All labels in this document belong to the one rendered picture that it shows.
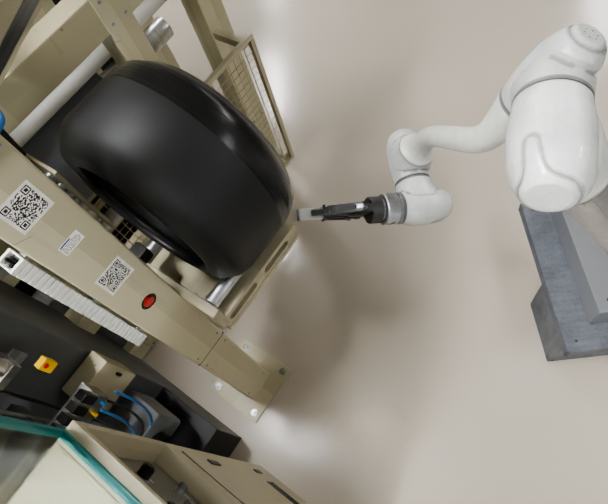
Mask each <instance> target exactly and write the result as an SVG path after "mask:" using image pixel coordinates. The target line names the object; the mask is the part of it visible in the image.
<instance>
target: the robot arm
mask: <svg viewBox="0 0 608 504"><path fill-rule="evenodd" d="M606 54H607V45H606V40H605V37H604V36H603V34H602V33H601V32H600V31H598V30H597V29H596V28H594V27H592V26H590V25H588V24H584V23H580V24H576V25H569V26H567V27H565V28H563V29H561V30H559V31H557V32H556V33H554V34H552V35H551V36H549V37H548V38H546V39H545V40H544V41H542V42H541V43H540V44H539V45H538V46H537V47H536V48H535V49H534V50H533V51H532V52H531V53H530V54H529V55H528V56H527V57H526V58H525V59H524V60H523V61H522V62H521V63H520V65H519V66H518V67H517V68H516V69H515V70H514V72H513V73H512V75H511V76H510V78H509V79H508V81H507V82H506V83H505V85H504V86H503V88H502V89H501V90H500V92H499V94H498V96H497V97H496V99H495V101H494V103H493V105H492V106H491V108H490V110H489V111H488V113H487V114H486V116H485V118H484V119H483V120H482V122H481V123H480V124H478V125H477V126H473V127H464V126H445V125H434V126H429V127H426V128H424V129H422V130H421V131H419V132H418V133H415V132H414V131H412V130H411V129H407V128H405V129H399V130H396V131H395V132H394V133H393V134H391V135H390V137H389V139H388V142H387V147H386V155H387V161H388V166H389V170H390V174H391V177H392V180H393V182H394V185H395V188H396V192H394V193H382V194H380V195H379V196H371V197H367V198H366V199H365V200H364V201H359V202H354V203H345V204H337V205H328V206H327V207H325V204H324V205H322V206H323V208H322V207H319V208H303V209H297V210H296V211H297V220H298V221H304V220H319V219H321V221H322V222H324V220H347V221H350V220H351V219H355V220H356V219H360V217H364V218H365V220H366V222H367V223H369V224H374V223H380V224H382V225H395V224H396V225H399V224H406V225H410V226H418V225H427V224H432V223H437V222H440V221H442V220H444V219H445V218H447V217H448V216H449V215H450V213H451V211H452V206H453V201H452V197H451V195H450V194H449V193H448V192H446V191H444V190H442V189H440V188H436V187H435V185H434V184H433V183H432V181H431V179H430V176H429V169H430V168H431V162H432V159H433V157H434V149H433V147H434V146H435V147H440V148H445V149H450V150H454V151H459V152H464V153H472V154H477V153H484V152H487V151H490V150H493V149H495V148H497V147H499V146H501V145H502V144H504V143H505V142H506V143H505V166H506V173H507V177H508V181H509V184H510V186H511V189H512V191H513V193H514V194H515V196H516V198H517V199H518V200H519V202H521V203H522V204H523V205H524V206H526V207H528V208H530V209H533V210H536V211H541V212H561V211H565V210H567V211H568V212H569V213H570V214H571V215H572V216H573V217H574V218H575V220H576V221H577V222H578V223H579V224H580V225H581V226H582V227H583V228H584V229H585V231H586V232H587V233H588V234H589V235H590V236H591V237H592V238H593V239H594V240H595V242H596V243H597V244H598V245H599V246H600V247H601V248H602V249H603V250H604V251H605V252H606V254H607V255H608V141H607V138H606V134H605V131H604V128H603V124H602V121H601V119H600V118H599V117H598V113H597V109H596V105H595V93H596V83H597V78H596V76H595V74H596V73H597V72H598V71H599V70H600V69H601V68H602V66H603V64H604V61H605V58H606Z"/></svg>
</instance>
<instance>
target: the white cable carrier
mask: <svg viewBox="0 0 608 504"><path fill-rule="evenodd" d="M30 259H31V258H30V257H28V256H27V255H25V254H24V253H22V252H21V251H20V252H19V253H17V252H15V251H14V250H12V249H11V248H8V249H7V250H6V252H5V253H4V254H3V255H2V256H1V257H0V266H1V267H3V268H4V269H5V270H6V271H8V272H9V273H10V274H11V275H13V276H16V277H17V278H19V279H21V280H23V281H24V282H26V283H28V284H29V285H31V286H33V287H34V288H36V289H38V290H40V291H42V292H44V293H45V294H47V295H49V296H51V297H52V298H54V299H56V300H57V301H59V302H61V303H62V304H65V305H67V306H69V307H70V308H72V309H74V310H75V311H77V312H79V313H80V314H83V315H85V316H86V317H88V318H90V319H91V320H93V321H95V322H96V323H98V324H100V325H102V326H103V327H106V328H107V329H109V330H110V331H112V332H114V333H116V334H118V335H120V336H121V337H123V338H125V339H126V340H128V341H130V342H132V343H133V344H135V345H137V346H140V345H141V344H142V342H143V341H144V340H145V339H146V337H147V335H146V334H144V333H143V332H142V331H143V329H141V328H140V327H138V326H137V325H136V326H135V327H134V326H133V325H131V324H130V323H128V322H127V321H125V320H124V319H122V318H120V317H118V316H117V315H115V314H114V313H113V312H111V311H109V310H108V309H106V308H104V307H103V306H101V305H100V304H98V303H96V301H97V300H96V299H94V298H93V297H91V296H89V295H87V296H85V295H84V294H82V293H80V292H79V291H78V290H76V289H74V288H73V287H71V286H69V285H68V284H66V283H64V282H63V281H62V280H60V279H58V278H57V277H55V276H53V275H52V274H50V273H49V272H47V271H45V270H44V269H43V268H41V267H40V266H38V265H36V264H35V263H33V262H31V261H30Z"/></svg>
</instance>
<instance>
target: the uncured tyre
mask: <svg viewBox="0 0 608 504"><path fill-rule="evenodd" d="M59 142H60V153H61V156H62V157H63V159H64V160H65V162H66V163H67V164H68V165H69V167H70V168H71V169H72V170H73V171H74V172H75V173H76V174H77V175H78V176H79V177H80V178H81V180H82V181H83V182H84V183H85V184H86V185H87V186H88V187H89V188H90V189H91V190H92V191H93V192H94V193H95V194H96V195H97V196H98V197H100V198H101V199H102V200H103V201H104V202H105V203H106V204H107V205H109V206H110V207H111V208H112V209H113V210H114V211H116V212H117V213H118V214H119V215H120V216H122V217H123V218H124V219H125V220H126V221H128V222H129V223H130V224H131V225H133V226H134V227H135V228H137V229H138V230H139V231H141V232H142V233H143V234H145V235H146V236H147V237H149V238H150V239H151V240H153V241H154V242H155V243H157V244H158V245H160V246H161V247H163V248H164V249H166V250H167V251H169V252H170V253H172V254H173V255H175V256H176V257H178V258H179V259H181V260H183V261H184V262H186V263H188V264H190V265H192V266H193V267H195V268H197V269H199V270H201V271H203V272H205V273H207V274H209V275H211V276H213V277H216V278H220V279H222V278H228V277H233V276H239V275H242V274H243V273H244V272H246V271H247V270H248V269H249V268H251V267H252V265H253V264H254V263H255V261H256V260H257V259H258V257H259V256H260V255H261V253H262V252H263V251H264V249H265V248H266V247H267V245H268V244H269V243H270V241H271V240H272V239H273V237H274V236H275V235H276V233H277V232H278V231H279V229H280V228H281V227H282V225H283V224H284V223H285V221H286V220H287V218H288V216H289V213H290V211H291V208H292V204H293V199H292V192H291V186H290V179H289V176H288V173H287V170H286V168H285V166H284V164H283V162H282V160H281V158H280V157H279V155H278V153H277V152H276V150H275V149H274V148H273V146H272V145H271V143H270V142H269V141H268V140H267V138H266V137H265V136H264V135H263V133H262V132H261V131H260V130H259V129H258V128H257V127H256V126H255V125H254V123H253V122H252V121H251V120H250V119H249V118H248V117H247V116H246V115H245V114H244V113H243V112H241V111H240V110H239V109H238V108H237V107H236V106H235V105H234V104H233V103H231V102H230V101H229V100H228V99H227V98H225V97H224V96H223V95H222V94H220V93H219V92H218V91H216V90H215V89H214V88H212V87H211V86H209V85H208V84H207V83H205V82H204V81H202V80H200V79H199V78H197V77H195V76H194V75H192V74H190V73H188V72H186V71H184V70H182V69H180V68H178V67H176V66H173V65H170V64H167V63H164V62H158V61H144V60H129V61H126V62H124V63H122V64H120V65H118V66H116V67H114V68H113V69H112V70H111V71H110V72H109V73H108V74H107V75H106V76H105V77H104V78H103V79H102V80H101V81H100V82H99V83H98V84H97V85H96V86H95V87H94V88H93V89H92V90H91V91H90V92H89V93H88V94H87V95H86V96H85V97H84V98H83V99H82V100H81V101H80V102H79V103H78V104H77V105H76V107H75V108H74V109H73V110H72V111H71V112H70V113H69V114H68V115H67V116H66V117H65V118H64V120H63V122H62V124H61V126H60V128H59Z"/></svg>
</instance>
